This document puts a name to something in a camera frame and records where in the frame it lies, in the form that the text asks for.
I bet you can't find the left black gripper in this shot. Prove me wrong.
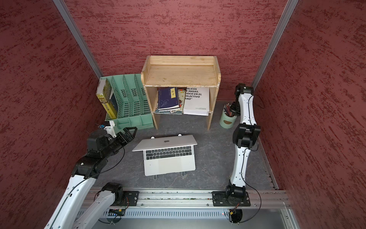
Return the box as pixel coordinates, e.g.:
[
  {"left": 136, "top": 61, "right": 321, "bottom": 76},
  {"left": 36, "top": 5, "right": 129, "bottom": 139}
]
[{"left": 101, "top": 127, "right": 138, "bottom": 158}]

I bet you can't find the green pencil cup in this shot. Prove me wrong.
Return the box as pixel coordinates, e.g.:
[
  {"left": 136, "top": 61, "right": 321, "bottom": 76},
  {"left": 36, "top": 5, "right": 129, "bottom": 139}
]
[{"left": 219, "top": 110, "right": 237, "bottom": 129}]

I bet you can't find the silver laptop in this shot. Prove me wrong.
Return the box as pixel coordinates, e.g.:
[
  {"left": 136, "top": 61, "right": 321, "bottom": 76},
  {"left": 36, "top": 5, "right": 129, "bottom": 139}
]
[{"left": 133, "top": 135, "right": 197, "bottom": 176}]

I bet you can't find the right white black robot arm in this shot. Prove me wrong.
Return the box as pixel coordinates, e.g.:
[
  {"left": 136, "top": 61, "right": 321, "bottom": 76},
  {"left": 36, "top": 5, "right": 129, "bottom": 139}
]
[{"left": 226, "top": 83, "right": 261, "bottom": 199}]

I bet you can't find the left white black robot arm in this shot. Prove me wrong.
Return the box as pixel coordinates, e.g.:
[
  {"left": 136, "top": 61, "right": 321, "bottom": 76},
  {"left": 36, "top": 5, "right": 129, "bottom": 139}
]
[{"left": 45, "top": 127, "right": 139, "bottom": 229}]

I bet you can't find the coloured pencils bunch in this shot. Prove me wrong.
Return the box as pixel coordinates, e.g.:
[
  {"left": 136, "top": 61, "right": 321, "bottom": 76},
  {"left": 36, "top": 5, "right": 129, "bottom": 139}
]
[{"left": 224, "top": 104, "right": 235, "bottom": 117}]

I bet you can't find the green file organizer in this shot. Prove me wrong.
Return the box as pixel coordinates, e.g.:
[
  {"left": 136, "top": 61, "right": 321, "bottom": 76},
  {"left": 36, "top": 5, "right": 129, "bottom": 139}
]
[{"left": 102, "top": 73, "right": 154, "bottom": 133}]

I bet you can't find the white book with black text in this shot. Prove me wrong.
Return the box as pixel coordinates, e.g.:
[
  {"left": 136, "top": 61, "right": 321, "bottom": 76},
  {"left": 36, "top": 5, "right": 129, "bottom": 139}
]
[{"left": 183, "top": 87, "right": 210, "bottom": 116}]

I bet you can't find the dark blue book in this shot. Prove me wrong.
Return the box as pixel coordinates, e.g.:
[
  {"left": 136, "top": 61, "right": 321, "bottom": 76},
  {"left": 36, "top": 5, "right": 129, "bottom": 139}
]
[{"left": 158, "top": 87, "right": 180, "bottom": 110}]

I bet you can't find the yellow book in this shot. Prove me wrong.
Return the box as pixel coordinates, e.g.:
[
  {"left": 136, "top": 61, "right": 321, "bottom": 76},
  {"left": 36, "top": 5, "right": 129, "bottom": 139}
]
[{"left": 96, "top": 79, "right": 118, "bottom": 119}]

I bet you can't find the wooden shelf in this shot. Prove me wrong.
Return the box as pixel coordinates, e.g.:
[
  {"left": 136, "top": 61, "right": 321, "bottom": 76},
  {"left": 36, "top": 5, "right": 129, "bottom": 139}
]
[{"left": 141, "top": 55, "right": 221, "bottom": 129}]

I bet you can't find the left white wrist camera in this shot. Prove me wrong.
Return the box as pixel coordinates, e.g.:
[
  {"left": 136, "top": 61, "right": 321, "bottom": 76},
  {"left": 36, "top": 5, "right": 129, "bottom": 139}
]
[{"left": 104, "top": 121, "right": 116, "bottom": 138}]

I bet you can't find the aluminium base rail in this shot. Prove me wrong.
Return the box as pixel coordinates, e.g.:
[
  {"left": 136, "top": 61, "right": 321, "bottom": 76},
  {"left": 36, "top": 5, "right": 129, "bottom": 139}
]
[{"left": 82, "top": 187, "right": 291, "bottom": 210}]

